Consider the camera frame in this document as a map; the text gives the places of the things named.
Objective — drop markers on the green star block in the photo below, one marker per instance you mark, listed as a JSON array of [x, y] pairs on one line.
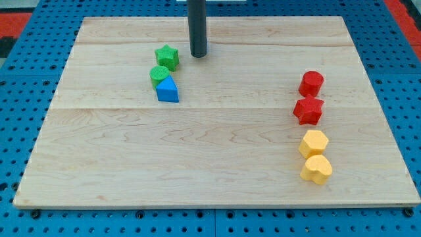
[[167, 56]]

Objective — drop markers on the red star block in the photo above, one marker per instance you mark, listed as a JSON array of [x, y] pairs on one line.
[[308, 110]]

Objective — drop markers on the blue triangular block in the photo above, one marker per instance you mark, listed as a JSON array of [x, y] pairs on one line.
[[167, 90]]

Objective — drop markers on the green cylinder block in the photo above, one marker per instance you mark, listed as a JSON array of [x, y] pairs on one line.
[[157, 74]]

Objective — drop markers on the red cylinder block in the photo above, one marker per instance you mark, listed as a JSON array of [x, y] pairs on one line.
[[311, 83]]

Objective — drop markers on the yellow hexagon block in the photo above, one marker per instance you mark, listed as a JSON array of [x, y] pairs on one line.
[[314, 142]]

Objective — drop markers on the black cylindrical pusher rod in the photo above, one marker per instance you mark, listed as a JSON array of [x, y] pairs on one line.
[[196, 17]]

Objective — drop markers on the yellow heart block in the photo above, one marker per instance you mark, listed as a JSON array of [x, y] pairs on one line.
[[317, 169]]

